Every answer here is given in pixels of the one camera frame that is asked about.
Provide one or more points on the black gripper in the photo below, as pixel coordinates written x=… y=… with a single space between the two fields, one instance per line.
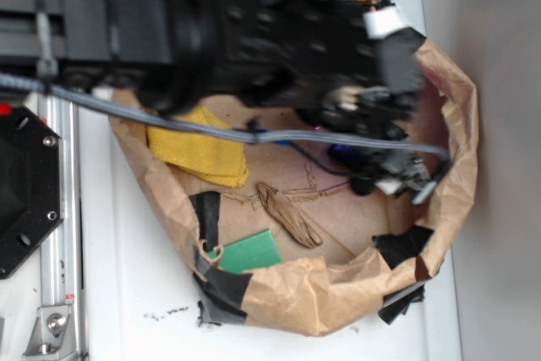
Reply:
x=342 y=65

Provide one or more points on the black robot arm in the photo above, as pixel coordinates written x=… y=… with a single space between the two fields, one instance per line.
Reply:
x=147 y=60

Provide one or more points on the yellow folded cloth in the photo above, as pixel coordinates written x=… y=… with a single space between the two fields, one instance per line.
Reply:
x=219 y=161

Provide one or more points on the piece of driftwood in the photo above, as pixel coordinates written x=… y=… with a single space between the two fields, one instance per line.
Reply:
x=279 y=206

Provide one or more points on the brown paper bag bin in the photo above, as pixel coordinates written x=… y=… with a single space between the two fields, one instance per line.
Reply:
x=374 y=245

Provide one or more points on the green foam block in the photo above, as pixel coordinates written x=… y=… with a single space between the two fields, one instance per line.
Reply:
x=256 y=251

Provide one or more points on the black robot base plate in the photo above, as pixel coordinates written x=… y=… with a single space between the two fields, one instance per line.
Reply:
x=31 y=186

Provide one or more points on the aluminium frame rail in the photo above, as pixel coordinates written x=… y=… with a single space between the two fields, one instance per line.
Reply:
x=62 y=276

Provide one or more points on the metal corner bracket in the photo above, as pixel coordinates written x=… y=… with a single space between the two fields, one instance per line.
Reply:
x=53 y=334

